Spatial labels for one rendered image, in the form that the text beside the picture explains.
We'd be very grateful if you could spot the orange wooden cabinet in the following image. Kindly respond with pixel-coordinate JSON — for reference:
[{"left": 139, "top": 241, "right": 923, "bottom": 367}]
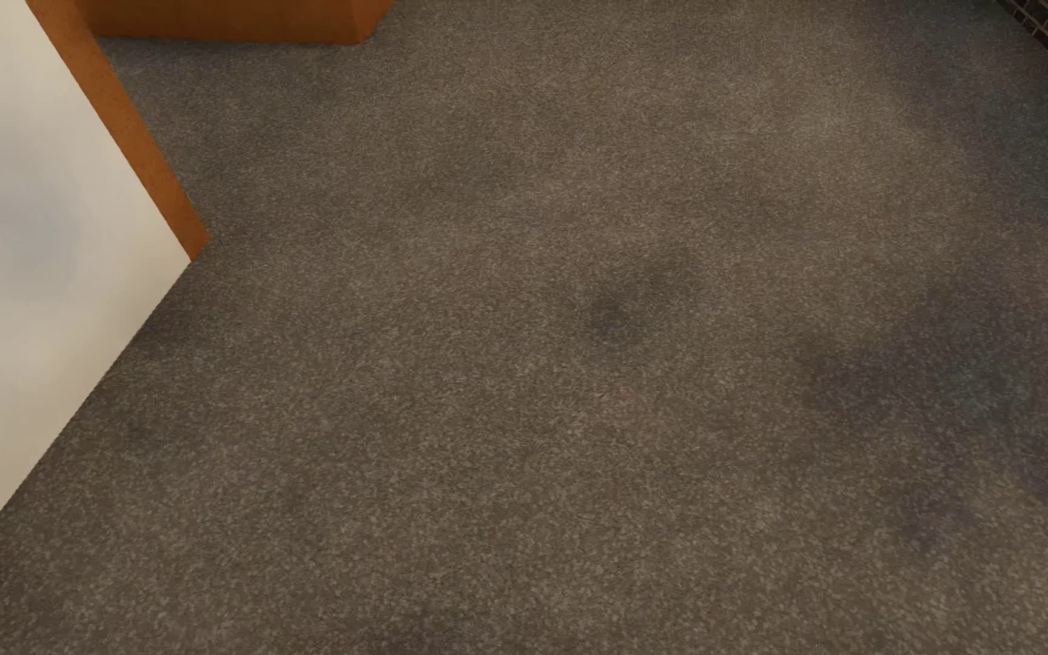
[{"left": 76, "top": 0, "right": 394, "bottom": 47}]

